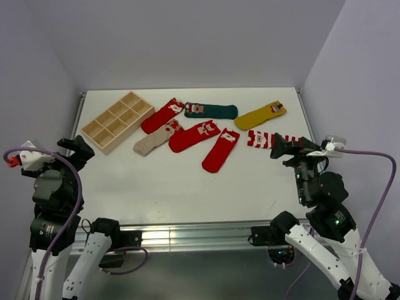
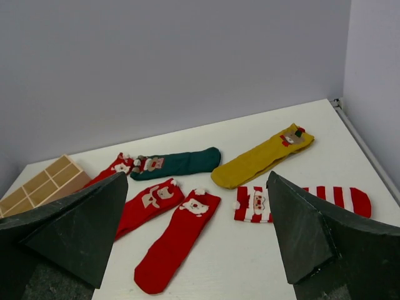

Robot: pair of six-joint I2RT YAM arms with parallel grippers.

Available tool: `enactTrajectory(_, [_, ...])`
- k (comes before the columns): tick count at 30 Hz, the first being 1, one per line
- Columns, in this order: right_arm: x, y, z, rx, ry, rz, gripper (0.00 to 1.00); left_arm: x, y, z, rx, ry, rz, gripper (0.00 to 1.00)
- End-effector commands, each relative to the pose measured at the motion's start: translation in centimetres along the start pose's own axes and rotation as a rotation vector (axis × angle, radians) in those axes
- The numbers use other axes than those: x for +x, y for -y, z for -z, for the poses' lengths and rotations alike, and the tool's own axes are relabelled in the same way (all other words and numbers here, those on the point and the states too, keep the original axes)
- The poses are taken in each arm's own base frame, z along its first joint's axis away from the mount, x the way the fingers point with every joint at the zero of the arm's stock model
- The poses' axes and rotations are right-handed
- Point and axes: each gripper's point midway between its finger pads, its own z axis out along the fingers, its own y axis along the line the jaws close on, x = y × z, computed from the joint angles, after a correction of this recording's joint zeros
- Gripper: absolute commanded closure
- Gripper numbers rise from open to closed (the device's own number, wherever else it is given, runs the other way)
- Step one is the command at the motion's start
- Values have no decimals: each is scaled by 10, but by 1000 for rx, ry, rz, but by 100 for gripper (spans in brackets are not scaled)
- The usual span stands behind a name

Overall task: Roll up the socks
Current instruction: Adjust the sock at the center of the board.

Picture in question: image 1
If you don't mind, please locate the beige sock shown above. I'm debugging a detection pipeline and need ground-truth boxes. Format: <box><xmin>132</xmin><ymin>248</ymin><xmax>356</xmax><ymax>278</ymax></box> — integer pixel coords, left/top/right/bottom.
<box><xmin>133</xmin><ymin>119</ymin><xmax>184</xmax><ymax>156</ymax></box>

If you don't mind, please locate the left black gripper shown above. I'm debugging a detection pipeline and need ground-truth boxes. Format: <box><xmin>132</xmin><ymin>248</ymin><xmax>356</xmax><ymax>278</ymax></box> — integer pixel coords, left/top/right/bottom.
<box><xmin>22</xmin><ymin>134</ymin><xmax>94</xmax><ymax>206</ymax></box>

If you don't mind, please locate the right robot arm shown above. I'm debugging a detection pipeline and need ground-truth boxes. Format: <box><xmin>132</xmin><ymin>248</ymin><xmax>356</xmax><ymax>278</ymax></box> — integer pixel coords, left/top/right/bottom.
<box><xmin>270</xmin><ymin>133</ymin><xmax>399</xmax><ymax>299</ymax></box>

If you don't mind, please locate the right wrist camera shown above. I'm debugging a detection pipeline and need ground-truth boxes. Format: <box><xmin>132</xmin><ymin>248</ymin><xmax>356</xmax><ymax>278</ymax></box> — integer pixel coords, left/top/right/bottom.
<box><xmin>307</xmin><ymin>136</ymin><xmax>347</xmax><ymax>158</ymax></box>

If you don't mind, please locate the red white striped sock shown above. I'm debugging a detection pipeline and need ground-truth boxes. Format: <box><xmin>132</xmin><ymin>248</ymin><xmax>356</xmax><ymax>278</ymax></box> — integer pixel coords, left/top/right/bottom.
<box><xmin>247</xmin><ymin>129</ymin><xmax>303</xmax><ymax>151</ymax></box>

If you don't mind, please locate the wooden compartment tray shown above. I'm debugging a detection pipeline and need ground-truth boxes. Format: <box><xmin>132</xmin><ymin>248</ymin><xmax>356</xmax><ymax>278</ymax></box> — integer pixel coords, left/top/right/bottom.
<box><xmin>81</xmin><ymin>91</ymin><xmax>155</xmax><ymax>155</ymax></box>

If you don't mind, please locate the red sock with santa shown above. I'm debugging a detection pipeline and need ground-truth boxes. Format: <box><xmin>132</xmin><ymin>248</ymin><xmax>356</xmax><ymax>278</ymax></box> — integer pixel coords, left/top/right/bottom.
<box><xmin>202</xmin><ymin>128</ymin><xmax>240</xmax><ymax>173</ymax></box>

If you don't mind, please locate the aluminium front rail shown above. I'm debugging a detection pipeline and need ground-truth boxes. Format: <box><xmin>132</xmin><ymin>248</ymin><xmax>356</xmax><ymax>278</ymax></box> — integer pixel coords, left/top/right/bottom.
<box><xmin>67</xmin><ymin>220</ymin><xmax>313</xmax><ymax>256</ymax></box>

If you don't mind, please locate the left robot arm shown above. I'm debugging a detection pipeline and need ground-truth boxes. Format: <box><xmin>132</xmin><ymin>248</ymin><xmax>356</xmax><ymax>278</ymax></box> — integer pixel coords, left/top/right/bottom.
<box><xmin>19</xmin><ymin>135</ymin><xmax>122</xmax><ymax>299</ymax></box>

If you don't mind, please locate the red sock centre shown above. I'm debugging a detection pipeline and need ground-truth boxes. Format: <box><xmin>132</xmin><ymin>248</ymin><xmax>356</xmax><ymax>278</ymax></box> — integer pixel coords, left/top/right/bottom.
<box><xmin>168</xmin><ymin>120</ymin><xmax>221</xmax><ymax>153</ymax></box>

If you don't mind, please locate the yellow sock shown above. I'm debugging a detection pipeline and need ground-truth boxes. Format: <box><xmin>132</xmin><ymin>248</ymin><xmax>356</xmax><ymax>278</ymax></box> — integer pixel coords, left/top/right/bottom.
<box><xmin>234</xmin><ymin>101</ymin><xmax>287</xmax><ymax>131</ymax></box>

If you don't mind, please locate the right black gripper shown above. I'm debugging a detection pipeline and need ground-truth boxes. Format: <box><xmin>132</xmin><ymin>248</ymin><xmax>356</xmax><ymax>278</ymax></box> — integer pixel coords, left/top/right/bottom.
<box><xmin>268</xmin><ymin>131</ymin><xmax>326</xmax><ymax>203</ymax></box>

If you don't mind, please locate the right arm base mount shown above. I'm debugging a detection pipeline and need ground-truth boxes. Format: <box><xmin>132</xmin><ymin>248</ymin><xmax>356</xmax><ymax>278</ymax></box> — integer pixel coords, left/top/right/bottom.
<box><xmin>247</xmin><ymin>226</ymin><xmax>296</xmax><ymax>268</ymax></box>

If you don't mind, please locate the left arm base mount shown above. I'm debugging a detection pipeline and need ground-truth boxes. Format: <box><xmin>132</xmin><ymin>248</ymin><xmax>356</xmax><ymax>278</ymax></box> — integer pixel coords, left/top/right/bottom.
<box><xmin>99</xmin><ymin>230</ymin><xmax>142</xmax><ymax>269</ymax></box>

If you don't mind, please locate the dark green sock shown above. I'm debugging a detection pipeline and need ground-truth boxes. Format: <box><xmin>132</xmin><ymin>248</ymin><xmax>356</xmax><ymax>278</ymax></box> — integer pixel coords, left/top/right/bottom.
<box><xmin>184</xmin><ymin>102</ymin><xmax>238</xmax><ymax>119</ymax></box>

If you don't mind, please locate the red sock upper left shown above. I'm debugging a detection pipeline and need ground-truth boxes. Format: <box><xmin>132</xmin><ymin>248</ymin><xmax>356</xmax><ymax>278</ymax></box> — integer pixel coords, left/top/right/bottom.
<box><xmin>141</xmin><ymin>97</ymin><xmax>184</xmax><ymax>134</ymax></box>

